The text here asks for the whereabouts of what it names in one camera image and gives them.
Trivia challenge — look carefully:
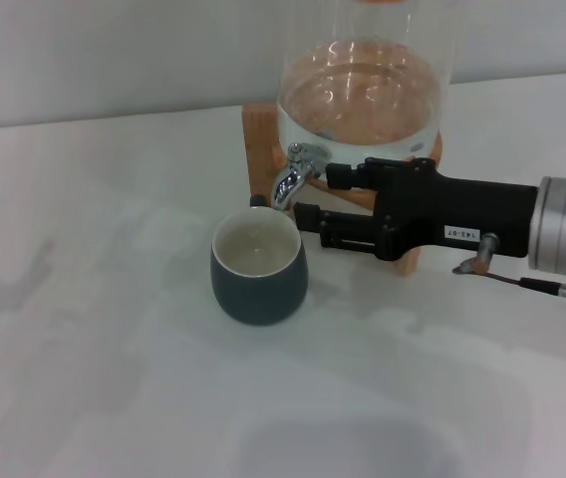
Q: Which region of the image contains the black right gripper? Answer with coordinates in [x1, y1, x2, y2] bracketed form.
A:
[293, 156, 539, 264]

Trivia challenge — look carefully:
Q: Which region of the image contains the chrome metal faucet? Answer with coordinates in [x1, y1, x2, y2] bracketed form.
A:
[271, 141, 333, 211]

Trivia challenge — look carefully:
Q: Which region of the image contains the dark blue-grey ceramic cup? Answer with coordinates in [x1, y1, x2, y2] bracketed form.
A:
[209, 192, 310, 328]

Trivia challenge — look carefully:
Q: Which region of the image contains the wooden dispenser stand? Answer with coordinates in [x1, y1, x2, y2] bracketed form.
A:
[241, 103, 444, 277]

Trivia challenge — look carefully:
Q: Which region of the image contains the glass water dispenser jar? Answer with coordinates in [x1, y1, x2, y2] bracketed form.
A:
[275, 0, 465, 165]

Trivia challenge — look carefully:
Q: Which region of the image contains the thin gripper cable with connectors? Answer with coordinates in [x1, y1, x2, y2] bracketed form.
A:
[450, 232, 566, 313]

